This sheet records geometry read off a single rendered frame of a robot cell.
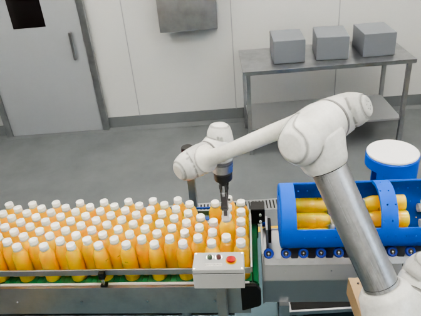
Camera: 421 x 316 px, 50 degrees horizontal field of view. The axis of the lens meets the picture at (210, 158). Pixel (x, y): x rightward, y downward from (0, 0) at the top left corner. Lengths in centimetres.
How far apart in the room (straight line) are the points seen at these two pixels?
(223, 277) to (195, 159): 49
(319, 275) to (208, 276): 54
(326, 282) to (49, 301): 124
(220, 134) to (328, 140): 60
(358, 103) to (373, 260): 43
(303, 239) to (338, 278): 27
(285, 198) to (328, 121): 75
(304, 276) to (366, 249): 81
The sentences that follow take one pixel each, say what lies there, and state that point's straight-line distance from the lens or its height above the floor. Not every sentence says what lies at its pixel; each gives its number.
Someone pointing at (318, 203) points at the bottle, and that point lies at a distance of 206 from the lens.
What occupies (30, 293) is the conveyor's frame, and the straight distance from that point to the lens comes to 227.
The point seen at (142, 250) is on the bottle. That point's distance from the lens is 201.
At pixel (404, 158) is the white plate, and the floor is 104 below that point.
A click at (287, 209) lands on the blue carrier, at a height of 119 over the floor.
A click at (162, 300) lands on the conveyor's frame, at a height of 81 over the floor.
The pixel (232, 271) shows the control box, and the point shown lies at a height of 109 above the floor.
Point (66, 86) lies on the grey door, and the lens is 549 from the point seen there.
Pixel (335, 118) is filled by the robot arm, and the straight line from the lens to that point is 126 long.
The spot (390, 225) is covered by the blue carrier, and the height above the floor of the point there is 113.
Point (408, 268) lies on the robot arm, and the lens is 155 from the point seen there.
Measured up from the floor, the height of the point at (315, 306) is 15.
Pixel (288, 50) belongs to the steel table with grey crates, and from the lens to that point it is 444.
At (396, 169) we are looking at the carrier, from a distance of 260.
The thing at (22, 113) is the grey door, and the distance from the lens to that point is 580.
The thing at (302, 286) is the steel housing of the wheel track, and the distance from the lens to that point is 217.
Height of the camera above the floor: 234
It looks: 30 degrees down
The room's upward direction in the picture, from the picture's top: 5 degrees counter-clockwise
